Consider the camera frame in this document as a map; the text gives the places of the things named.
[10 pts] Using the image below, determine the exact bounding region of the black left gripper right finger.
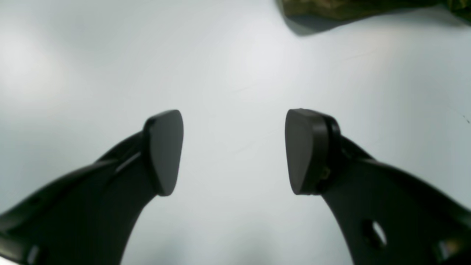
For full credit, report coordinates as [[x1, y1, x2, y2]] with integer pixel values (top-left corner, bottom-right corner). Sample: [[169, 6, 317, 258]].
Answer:
[[285, 109, 471, 265]]

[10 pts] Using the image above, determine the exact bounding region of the camouflage T-shirt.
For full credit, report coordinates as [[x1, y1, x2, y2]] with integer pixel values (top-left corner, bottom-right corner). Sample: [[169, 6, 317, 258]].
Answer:
[[276, 0, 470, 31]]

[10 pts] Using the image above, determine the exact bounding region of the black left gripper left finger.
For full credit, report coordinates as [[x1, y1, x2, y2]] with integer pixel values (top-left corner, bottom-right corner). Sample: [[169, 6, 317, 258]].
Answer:
[[1, 110, 184, 265]]

